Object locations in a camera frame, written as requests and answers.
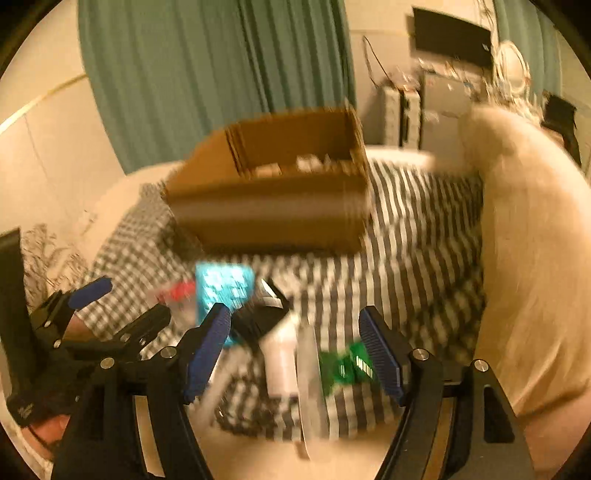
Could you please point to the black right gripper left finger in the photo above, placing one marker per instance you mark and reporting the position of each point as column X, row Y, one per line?
column 102, row 440

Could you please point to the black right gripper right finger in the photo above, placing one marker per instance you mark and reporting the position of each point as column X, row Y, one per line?
column 457, row 422

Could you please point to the green packet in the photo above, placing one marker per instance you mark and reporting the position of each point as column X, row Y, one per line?
column 349, row 368

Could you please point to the translucent white tube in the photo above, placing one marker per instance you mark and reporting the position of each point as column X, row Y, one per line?
column 311, row 398

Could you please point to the blue blister pill pack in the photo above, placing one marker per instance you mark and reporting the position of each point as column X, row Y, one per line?
column 229, row 284

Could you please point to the black white hair dryer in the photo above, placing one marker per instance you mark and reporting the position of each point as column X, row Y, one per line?
column 267, row 325

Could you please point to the person's left hand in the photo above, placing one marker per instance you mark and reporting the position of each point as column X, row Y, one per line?
column 45, row 437

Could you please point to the floral white bedsheet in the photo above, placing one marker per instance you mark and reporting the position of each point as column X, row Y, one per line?
column 50, row 264

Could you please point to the beige pillow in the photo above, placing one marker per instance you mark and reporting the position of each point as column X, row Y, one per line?
column 535, row 330

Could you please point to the grey white checkered cloth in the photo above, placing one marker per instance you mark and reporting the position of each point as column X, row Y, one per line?
column 420, row 267

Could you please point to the brown cardboard box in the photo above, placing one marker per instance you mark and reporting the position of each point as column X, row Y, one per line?
column 296, row 181

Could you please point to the teal curtain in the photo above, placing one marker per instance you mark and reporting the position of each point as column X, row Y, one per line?
column 534, row 34
column 165, row 74

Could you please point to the white suitcase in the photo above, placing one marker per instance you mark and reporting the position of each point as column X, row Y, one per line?
column 402, row 117

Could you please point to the black chair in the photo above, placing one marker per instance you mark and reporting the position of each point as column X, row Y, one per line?
column 559, row 116

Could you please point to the grey mini fridge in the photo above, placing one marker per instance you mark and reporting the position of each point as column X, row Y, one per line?
column 444, row 101

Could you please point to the white oval mirror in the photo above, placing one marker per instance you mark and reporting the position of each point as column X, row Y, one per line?
column 512, row 74

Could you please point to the teal right curtain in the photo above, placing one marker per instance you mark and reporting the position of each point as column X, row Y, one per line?
column 534, row 34

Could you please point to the black wall television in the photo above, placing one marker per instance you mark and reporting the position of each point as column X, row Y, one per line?
column 452, row 37

